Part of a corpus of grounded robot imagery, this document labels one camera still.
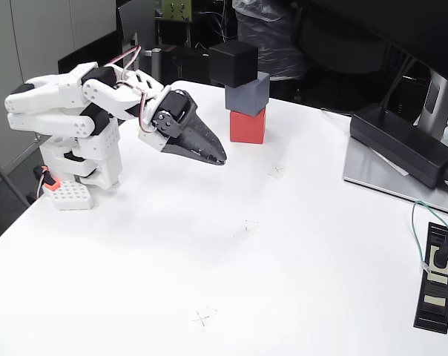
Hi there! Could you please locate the black flat panel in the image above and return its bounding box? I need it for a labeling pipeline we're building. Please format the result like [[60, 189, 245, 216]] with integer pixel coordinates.
[[57, 29, 120, 75]]

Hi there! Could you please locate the white paper sheet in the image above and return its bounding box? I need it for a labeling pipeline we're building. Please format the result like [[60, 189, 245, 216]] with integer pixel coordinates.
[[372, 148, 410, 177]]

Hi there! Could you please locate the black cube block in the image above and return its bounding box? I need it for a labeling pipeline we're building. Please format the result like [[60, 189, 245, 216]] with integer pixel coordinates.
[[208, 40, 259, 89]]

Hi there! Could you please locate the red cube block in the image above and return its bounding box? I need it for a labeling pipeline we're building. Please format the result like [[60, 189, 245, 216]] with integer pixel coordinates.
[[229, 107, 267, 145]]

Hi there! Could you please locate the grey cube block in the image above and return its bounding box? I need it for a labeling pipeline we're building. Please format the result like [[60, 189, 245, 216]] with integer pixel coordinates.
[[225, 71, 271, 118]]

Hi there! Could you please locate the black power strip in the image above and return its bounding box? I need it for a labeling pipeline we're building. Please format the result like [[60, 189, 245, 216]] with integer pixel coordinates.
[[412, 221, 448, 334]]

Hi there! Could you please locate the black power adapter brick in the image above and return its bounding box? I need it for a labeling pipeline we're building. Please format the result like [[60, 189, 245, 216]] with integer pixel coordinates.
[[349, 103, 448, 190]]

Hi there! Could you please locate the orange connector with wires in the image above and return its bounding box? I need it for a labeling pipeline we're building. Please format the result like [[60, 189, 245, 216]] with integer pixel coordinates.
[[33, 165, 60, 201]]

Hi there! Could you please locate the grey metal post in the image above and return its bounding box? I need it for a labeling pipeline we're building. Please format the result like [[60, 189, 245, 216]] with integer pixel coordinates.
[[145, 47, 162, 88]]

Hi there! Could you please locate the silver monitor base plate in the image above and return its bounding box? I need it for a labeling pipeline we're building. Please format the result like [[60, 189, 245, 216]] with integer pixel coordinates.
[[343, 136, 448, 218]]

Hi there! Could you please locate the clear tape X mark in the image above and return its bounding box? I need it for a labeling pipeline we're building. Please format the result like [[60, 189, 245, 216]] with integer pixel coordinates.
[[267, 162, 287, 179], [186, 306, 218, 332], [234, 219, 260, 241]]

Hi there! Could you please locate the white perforated clamp block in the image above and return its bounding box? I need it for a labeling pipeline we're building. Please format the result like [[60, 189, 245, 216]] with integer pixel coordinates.
[[42, 179, 96, 211]]

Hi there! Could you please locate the silver monitor stand neck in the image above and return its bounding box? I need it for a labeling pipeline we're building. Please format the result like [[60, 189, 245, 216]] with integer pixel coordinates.
[[416, 70, 448, 129]]

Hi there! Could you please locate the black monitor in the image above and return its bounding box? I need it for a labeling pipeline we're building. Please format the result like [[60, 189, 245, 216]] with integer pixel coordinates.
[[297, 0, 448, 90]]

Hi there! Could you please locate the black power plug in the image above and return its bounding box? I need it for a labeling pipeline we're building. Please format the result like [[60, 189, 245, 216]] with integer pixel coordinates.
[[429, 225, 448, 268]]

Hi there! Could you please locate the green circuit board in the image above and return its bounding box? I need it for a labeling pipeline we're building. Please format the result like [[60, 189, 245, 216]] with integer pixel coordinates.
[[161, 0, 192, 22]]

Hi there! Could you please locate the green thin cable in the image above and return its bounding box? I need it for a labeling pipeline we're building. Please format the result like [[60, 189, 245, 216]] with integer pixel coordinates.
[[411, 200, 448, 272]]

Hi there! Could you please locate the plastic wrapped black bin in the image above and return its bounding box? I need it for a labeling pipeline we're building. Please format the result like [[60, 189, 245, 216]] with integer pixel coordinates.
[[233, 0, 309, 81]]

